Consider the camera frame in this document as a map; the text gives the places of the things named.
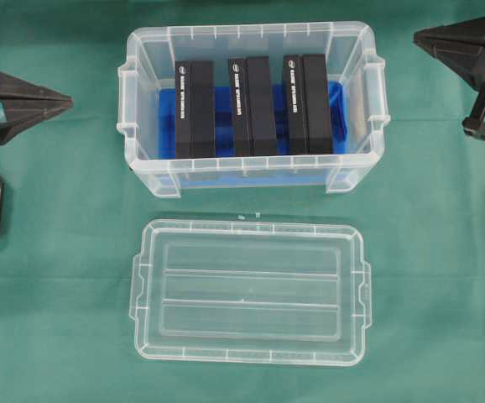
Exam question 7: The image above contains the left black camera box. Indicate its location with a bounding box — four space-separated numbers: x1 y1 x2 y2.
175 60 216 159

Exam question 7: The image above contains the clear plastic storage box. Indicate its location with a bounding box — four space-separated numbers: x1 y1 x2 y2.
117 22 390 198

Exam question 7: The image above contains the right black camera box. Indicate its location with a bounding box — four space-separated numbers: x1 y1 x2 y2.
283 54 333 155

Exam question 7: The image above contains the clear plastic box lid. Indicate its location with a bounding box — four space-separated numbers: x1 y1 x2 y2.
129 219 373 367

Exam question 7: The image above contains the middle black camera box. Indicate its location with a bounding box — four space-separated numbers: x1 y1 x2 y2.
228 56 278 156

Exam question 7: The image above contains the blue foam insert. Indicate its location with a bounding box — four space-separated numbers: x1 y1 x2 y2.
149 81 348 188

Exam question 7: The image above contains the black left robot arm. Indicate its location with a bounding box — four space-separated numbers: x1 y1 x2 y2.
0 71 73 146

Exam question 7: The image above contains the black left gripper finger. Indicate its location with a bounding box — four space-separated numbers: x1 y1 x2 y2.
0 102 73 145
0 71 72 102

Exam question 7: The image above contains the green table cloth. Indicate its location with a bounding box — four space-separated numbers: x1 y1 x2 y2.
0 1 485 402

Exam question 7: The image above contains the black camera box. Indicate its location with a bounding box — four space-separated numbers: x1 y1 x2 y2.
228 56 278 156
175 60 216 159
283 54 333 155

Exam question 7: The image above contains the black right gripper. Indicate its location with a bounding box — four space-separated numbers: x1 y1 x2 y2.
414 17 485 142

